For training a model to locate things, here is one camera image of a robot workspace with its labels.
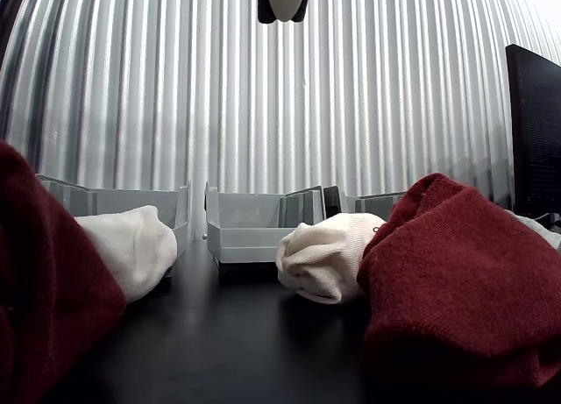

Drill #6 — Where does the black monitor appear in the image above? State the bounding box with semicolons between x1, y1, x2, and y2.
505;43;561;219

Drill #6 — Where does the grey plastic bin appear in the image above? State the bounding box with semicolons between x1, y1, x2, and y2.
204;181;328;265
323;184;408;223
35;174;193;278

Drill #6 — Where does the dark red sock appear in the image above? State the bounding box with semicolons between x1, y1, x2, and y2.
357;172;561;394
0;140;127;404

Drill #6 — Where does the white sock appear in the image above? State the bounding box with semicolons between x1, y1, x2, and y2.
74;205;179;304
275;213;387;305

